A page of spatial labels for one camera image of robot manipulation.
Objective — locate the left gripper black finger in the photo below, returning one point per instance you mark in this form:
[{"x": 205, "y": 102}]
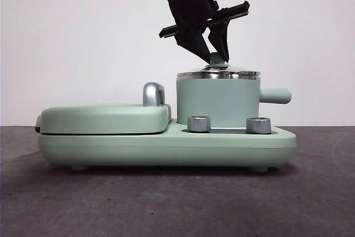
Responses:
[
  {"x": 192, "y": 42},
  {"x": 220, "y": 40}
]

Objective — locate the silver control knob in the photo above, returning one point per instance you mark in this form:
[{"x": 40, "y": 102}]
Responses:
[
  {"x": 258, "y": 125},
  {"x": 198, "y": 124}
]

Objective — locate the mint green hinged grill lid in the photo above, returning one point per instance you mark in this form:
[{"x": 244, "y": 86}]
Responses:
[{"x": 102, "y": 119}]

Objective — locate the mint green breakfast machine base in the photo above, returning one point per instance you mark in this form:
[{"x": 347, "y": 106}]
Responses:
[{"x": 138, "y": 148}]

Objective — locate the glass pot lid green knob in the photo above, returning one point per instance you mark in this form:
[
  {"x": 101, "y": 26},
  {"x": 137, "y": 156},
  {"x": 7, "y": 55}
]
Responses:
[{"x": 219, "y": 73}]

